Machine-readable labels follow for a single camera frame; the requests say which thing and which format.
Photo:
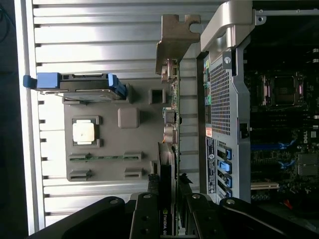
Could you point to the grey parts rack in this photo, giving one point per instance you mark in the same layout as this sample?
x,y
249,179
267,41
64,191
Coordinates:
x,y
112,149

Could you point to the hard disk in blue carrier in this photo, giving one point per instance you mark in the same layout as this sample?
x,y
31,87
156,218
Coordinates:
x,y
82,87

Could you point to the black open PC case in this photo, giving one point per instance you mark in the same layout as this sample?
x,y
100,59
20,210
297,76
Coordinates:
x,y
224,99

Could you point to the green RAM stick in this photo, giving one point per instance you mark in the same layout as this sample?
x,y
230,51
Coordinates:
x,y
104,158

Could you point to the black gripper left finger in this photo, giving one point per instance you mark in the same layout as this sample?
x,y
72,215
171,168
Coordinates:
x,y
144,219

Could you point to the silver CPU chip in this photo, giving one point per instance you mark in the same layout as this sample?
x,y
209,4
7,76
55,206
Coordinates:
x,y
83,132

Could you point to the CPU socket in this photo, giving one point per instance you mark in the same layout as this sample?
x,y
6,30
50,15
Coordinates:
x,y
284,89

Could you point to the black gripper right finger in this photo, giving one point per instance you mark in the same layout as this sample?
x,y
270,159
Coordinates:
x,y
207,224

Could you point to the white PCI expansion slot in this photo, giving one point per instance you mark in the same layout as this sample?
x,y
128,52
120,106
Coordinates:
x,y
264,186

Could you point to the long expansion slot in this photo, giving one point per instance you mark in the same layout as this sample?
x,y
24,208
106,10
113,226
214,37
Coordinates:
x,y
269,146

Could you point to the blue card retention clip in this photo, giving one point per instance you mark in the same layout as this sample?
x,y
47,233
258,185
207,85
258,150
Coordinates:
x,y
226,166
229,154
228,179
229,194

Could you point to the green motherboard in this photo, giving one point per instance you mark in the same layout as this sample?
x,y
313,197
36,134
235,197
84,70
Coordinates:
x,y
274,159

